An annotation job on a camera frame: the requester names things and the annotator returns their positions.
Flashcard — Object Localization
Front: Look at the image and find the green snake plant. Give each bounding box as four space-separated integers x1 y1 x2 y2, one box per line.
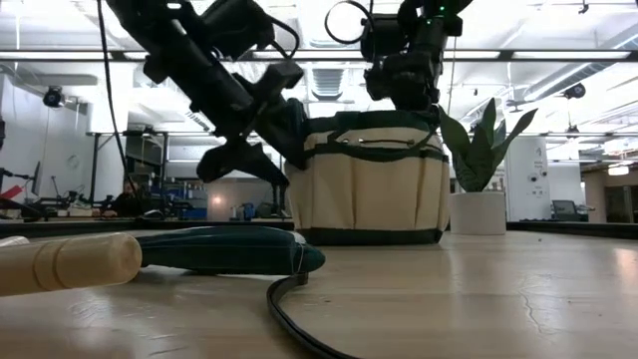
438 96 539 193

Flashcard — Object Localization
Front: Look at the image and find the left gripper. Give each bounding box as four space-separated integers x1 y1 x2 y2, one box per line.
195 58 311 188

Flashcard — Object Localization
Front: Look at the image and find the black metal rack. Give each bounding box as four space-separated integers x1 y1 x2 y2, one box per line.
87 130 170 203

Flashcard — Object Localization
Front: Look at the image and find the small monitor on arm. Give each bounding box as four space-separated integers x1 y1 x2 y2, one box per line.
29 160 45 197

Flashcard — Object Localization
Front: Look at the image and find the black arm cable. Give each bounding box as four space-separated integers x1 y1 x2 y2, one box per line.
324 0 376 46
96 0 144 200

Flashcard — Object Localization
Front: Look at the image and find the blue storage shelf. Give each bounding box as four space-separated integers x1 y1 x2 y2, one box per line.
149 179 209 221

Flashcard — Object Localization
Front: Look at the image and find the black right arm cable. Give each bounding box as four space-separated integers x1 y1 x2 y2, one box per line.
324 0 376 46

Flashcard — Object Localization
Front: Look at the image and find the black office chair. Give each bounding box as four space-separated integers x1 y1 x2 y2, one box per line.
551 198 590 222

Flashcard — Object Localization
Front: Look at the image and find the black ceiling cable reel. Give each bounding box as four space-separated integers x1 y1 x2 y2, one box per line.
42 85 66 109
562 82 588 101

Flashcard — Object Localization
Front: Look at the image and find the cream green gardening tool bag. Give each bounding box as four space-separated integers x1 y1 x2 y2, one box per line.
284 109 452 246

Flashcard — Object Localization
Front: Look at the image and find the black aluminium table frame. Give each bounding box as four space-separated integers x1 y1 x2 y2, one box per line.
0 218 638 240

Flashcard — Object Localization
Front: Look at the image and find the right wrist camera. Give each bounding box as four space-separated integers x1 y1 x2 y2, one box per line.
359 13 403 62

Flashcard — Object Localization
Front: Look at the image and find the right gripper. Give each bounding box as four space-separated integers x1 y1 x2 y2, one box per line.
363 49 444 113

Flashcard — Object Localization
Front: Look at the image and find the person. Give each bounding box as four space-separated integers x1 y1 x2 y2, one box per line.
102 177 151 219

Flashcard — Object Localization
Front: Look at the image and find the thin black strap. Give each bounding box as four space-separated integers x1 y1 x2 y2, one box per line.
265 272 365 359

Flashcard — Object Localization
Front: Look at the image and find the white plant pot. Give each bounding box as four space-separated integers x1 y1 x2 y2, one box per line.
449 190 508 236

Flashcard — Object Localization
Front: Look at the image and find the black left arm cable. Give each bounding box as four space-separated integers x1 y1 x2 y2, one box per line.
96 0 144 200

